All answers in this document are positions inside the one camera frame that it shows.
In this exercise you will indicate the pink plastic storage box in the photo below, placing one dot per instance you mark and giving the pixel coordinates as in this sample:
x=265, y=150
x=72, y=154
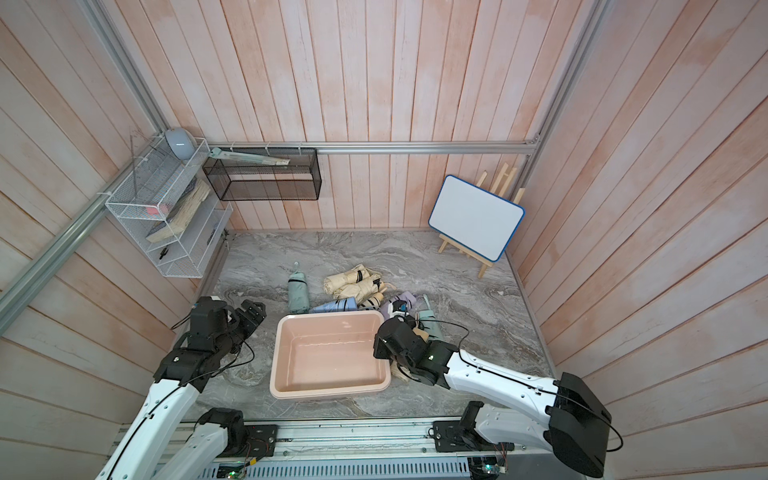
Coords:
x=327, y=355

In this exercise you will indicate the green paper on basket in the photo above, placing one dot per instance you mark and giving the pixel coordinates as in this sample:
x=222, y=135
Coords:
x=247, y=159

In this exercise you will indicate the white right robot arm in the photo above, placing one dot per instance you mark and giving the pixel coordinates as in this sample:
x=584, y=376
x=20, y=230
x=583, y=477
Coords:
x=562, y=415

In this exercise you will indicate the black wire mesh basket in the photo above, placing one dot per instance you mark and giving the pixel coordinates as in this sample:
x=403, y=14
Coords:
x=300, y=181

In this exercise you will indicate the cream folded umbrella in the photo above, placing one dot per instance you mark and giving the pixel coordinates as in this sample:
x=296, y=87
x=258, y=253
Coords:
x=361, y=290
x=355, y=275

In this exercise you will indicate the metal base rail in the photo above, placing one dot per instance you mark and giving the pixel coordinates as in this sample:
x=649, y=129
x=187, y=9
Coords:
x=411, y=448

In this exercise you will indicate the lilac umbrella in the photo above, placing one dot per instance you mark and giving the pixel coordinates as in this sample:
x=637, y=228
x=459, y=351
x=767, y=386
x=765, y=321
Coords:
x=399, y=305

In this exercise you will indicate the teal green umbrella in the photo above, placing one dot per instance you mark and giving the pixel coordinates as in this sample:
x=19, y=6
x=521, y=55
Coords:
x=427, y=321

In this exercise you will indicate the mint green umbrella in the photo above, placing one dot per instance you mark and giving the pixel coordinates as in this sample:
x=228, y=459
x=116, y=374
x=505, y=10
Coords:
x=298, y=292

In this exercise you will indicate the light blue folded umbrella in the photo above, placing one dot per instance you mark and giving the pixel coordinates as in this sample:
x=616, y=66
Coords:
x=338, y=305

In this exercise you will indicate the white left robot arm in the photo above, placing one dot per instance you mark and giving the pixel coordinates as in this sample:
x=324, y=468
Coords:
x=179, y=380

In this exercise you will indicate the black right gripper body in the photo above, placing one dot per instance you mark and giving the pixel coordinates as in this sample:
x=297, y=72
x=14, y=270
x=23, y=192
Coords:
x=382, y=351

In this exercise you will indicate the beige umbrella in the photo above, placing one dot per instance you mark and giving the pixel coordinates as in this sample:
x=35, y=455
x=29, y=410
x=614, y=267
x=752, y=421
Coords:
x=398, y=372

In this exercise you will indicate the aluminium frame rail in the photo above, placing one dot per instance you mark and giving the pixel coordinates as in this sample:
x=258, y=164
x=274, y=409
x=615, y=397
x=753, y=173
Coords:
x=393, y=147

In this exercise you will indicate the book in wire rack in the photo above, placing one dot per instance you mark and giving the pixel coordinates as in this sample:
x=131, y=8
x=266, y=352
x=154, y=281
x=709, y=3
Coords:
x=182, y=213

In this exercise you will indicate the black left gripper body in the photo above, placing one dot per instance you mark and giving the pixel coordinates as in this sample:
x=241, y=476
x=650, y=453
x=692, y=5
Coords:
x=240, y=328

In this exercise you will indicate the white wire shelf rack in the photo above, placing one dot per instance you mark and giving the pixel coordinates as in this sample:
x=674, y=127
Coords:
x=156, y=177

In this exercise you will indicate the grey round speaker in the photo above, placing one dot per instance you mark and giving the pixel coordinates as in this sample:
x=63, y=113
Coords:
x=182, y=144

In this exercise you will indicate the white board with blue frame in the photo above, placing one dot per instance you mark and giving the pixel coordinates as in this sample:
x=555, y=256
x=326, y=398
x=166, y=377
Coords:
x=476, y=218

